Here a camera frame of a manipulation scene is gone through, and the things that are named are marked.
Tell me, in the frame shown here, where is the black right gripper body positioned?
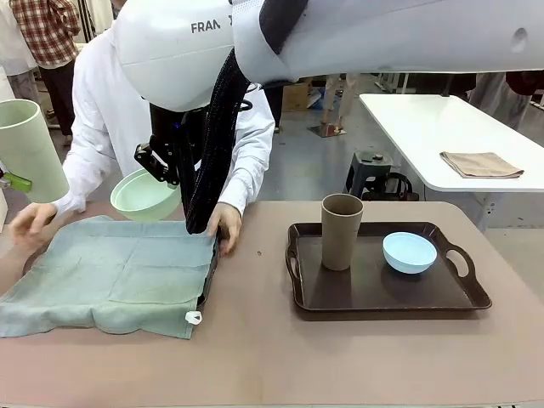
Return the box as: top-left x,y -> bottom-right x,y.
148,103 -> 189,149

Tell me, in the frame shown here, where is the tall pale green cup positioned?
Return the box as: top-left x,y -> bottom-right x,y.
0,99 -> 71,205

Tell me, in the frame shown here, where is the pale green bowl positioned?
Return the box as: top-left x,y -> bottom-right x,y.
110,167 -> 183,223

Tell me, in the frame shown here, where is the grey-green cloth mat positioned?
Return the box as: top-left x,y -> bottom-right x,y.
0,214 -> 221,340

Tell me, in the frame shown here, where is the tall brown cup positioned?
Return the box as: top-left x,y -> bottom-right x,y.
320,193 -> 365,272

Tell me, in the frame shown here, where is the light blue bowl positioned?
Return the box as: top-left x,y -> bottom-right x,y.
382,231 -> 439,275

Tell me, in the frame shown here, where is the beige cloth mat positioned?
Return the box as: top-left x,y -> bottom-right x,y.
439,150 -> 525,180

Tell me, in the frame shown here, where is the person's left forearm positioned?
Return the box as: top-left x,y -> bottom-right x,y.
215,118 -> 277,218

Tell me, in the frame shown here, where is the person's right forearm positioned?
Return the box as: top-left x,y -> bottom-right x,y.
54,144 -> 116,217

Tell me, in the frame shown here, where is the dark brown serving tray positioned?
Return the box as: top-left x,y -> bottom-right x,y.
286,220 -> 493,322
195,231 -> 223,308

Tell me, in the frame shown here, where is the person's right hand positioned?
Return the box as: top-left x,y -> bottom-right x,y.
8,202 -> 60,252

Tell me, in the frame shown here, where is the person's left hand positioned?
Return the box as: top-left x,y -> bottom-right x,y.
207,201 -> 244,257

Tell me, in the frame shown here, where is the person in white coat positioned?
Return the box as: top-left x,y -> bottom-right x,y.
54,28 -> 277,218

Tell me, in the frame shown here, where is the cardboard box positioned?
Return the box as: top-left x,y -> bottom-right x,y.
281,81 -> 315,113

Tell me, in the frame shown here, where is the bystander in red plaid shirt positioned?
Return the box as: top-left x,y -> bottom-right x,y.
8,0 -> 82,148

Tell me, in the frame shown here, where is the grey plastic stool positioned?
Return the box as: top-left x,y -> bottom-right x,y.
344,150 -> 395,197

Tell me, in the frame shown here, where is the black bag under table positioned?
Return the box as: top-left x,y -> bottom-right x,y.
360,172 -> 421,202

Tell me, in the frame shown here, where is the white background table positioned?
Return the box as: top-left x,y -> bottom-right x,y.
358,93 -> 544,195

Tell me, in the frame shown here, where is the black braided cable sleeve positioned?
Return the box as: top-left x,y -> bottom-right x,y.
179,48 -> 252,235

